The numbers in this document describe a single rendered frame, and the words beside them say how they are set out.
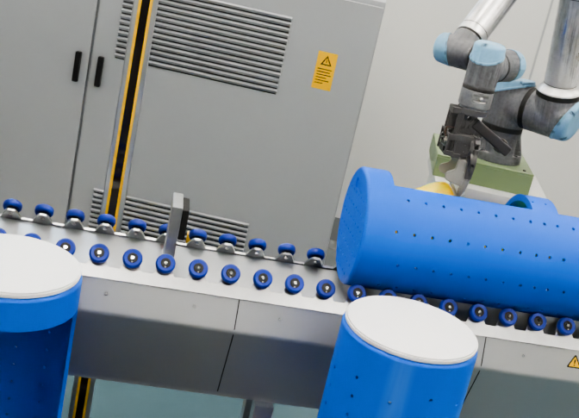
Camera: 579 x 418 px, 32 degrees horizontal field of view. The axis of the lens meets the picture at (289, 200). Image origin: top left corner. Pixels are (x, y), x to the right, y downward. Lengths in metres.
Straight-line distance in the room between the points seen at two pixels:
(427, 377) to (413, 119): 3.33
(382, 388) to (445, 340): 0.17
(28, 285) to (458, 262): 0.97
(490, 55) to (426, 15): 2.81
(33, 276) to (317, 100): 2.13
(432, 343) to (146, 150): 2.24
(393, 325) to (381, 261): 0.27
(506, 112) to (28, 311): 1.46
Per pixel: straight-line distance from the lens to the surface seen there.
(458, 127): 2.35
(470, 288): 2.37
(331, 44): 3.84
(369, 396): 2.00
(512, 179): 2.78
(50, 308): 1.92
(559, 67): 2.70
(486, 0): 2.55
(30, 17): 4.06
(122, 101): 2.58
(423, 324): 2.09
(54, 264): 2.02
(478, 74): 2.31
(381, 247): 2.26
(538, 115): 2.75
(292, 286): 2.30
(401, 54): 5.13
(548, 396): 2.58
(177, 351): 2.37
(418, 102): 5.18
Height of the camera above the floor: 1.87
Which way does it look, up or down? 18 degrees down
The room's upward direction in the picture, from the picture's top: 13 degrees clockwise
